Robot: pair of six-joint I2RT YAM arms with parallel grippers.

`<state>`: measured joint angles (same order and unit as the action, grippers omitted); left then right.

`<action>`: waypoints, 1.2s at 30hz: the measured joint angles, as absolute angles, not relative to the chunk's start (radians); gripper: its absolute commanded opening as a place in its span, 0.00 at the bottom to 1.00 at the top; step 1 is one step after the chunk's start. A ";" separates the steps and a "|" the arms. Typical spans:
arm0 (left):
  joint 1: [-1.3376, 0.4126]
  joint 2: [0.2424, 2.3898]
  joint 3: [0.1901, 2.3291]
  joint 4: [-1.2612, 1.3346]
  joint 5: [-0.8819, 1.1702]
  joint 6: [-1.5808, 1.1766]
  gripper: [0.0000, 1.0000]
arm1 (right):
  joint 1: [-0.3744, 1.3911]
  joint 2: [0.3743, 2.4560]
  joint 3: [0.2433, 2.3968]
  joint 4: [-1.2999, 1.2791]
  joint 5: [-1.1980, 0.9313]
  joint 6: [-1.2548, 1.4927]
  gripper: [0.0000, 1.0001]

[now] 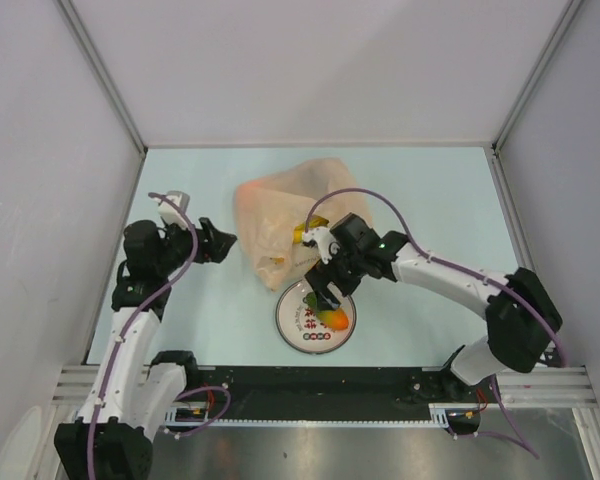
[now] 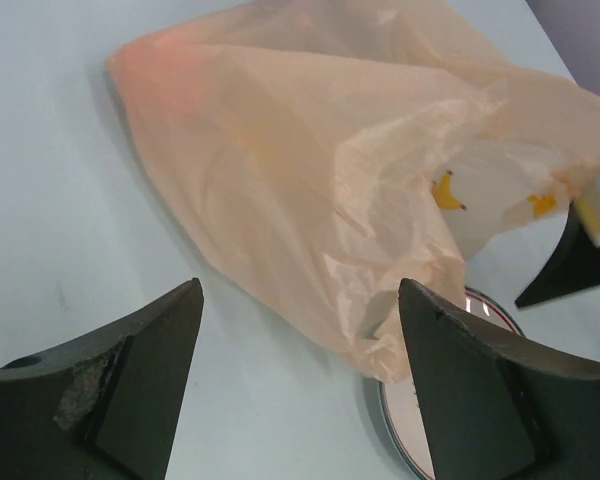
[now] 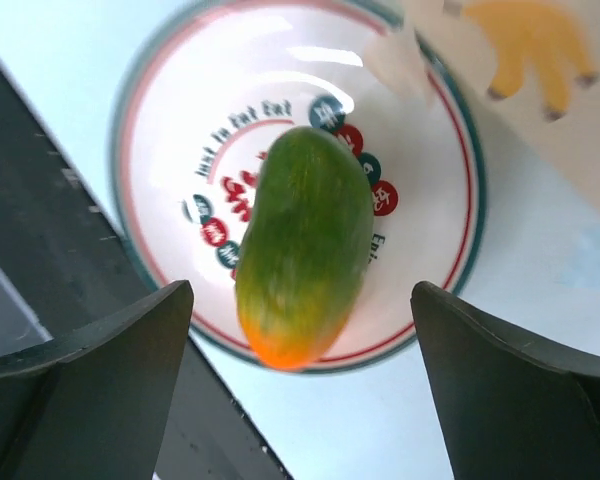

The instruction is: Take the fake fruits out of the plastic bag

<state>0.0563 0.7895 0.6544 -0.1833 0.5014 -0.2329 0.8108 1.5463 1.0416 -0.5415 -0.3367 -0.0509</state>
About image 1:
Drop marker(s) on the yellow fake banana bunch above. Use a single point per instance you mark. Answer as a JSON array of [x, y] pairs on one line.
[[315, 221]]

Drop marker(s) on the aluminium frame post left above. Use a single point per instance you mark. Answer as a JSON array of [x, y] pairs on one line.
[[88, 48]]

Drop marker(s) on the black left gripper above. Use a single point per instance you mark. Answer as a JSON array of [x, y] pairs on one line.
[[217, 242]]

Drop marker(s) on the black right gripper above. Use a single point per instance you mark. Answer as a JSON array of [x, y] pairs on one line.
[[321, 274]]

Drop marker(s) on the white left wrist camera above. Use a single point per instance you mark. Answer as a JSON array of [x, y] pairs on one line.
[[173, 211]]

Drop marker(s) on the translucent orange plastic bag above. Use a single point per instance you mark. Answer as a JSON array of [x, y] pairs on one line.
[[269, 210]]

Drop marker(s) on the aluminium frame post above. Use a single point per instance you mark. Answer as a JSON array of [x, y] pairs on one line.
[[88, 48], [550, 48]]

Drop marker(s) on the aluminium front rail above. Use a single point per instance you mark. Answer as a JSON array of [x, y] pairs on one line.
[[544, 387]]

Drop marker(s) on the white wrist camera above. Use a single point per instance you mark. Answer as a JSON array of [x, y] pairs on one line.
[[329, 248], [173, 211]]

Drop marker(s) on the round printed plate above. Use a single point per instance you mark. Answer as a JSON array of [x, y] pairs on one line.
[[301, 330]]

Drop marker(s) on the green orange fake mango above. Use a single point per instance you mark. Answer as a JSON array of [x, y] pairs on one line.
[[336, 320]]

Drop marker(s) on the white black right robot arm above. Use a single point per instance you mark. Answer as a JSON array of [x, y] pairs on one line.
[[521, 319]]

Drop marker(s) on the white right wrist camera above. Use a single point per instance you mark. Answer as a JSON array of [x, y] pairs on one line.
[[329, 248]]

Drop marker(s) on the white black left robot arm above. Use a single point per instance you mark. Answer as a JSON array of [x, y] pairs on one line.
[[113, 432]]

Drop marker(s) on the aluminium frame post right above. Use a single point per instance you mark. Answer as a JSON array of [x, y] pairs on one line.
[[550, 48]]

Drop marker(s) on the white slotted cable duct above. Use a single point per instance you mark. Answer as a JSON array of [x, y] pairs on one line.
[[185, 414]]

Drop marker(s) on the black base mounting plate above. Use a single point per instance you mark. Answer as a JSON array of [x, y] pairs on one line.
[[413, 384]]

